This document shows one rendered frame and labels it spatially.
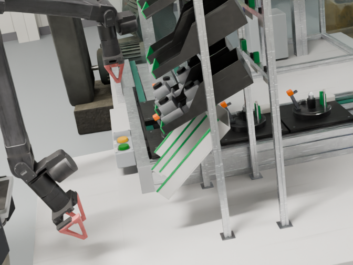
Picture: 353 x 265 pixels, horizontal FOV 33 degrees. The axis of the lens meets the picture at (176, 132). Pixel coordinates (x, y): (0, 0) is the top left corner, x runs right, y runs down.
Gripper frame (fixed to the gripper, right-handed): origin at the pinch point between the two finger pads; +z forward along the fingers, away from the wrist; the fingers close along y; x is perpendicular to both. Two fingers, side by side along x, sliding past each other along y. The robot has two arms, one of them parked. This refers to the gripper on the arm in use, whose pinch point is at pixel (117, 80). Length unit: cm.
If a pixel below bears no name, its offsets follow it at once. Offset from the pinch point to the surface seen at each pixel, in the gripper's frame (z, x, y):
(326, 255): 39, -45, -65
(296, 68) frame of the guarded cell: 39, -86, 88
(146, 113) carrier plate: 26.8, -7.4, 35.5
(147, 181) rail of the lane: 33.3, -2.6, -11.6
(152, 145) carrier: 26.8, -6.9, 2.0
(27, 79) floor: 121, 111, 478
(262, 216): 39, -35, -40
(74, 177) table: 36.9, 23.8, 11.2
